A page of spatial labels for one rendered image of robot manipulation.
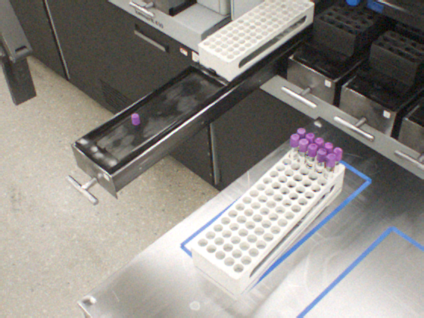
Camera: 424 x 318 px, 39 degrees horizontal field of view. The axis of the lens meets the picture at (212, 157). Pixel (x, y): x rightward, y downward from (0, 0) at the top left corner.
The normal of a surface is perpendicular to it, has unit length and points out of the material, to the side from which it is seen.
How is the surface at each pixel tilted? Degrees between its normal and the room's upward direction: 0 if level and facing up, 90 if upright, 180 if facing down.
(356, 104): 90
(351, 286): 0
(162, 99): 0
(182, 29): 90
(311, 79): 90
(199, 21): 0
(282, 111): 90
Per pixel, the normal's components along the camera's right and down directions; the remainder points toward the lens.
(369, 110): -0.70, 0.55
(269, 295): -0.06, -0.68
